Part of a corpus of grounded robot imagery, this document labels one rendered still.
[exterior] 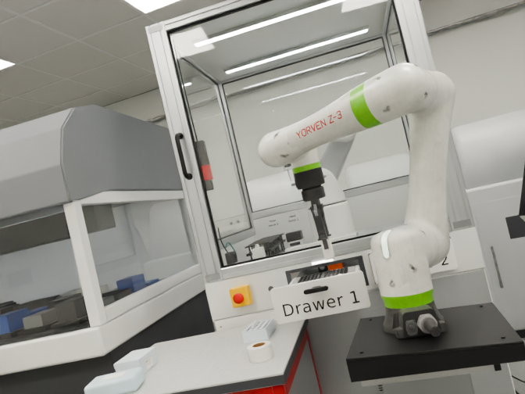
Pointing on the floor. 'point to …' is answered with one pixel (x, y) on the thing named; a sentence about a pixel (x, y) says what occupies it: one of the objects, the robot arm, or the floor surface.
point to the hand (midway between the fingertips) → (327, 248)
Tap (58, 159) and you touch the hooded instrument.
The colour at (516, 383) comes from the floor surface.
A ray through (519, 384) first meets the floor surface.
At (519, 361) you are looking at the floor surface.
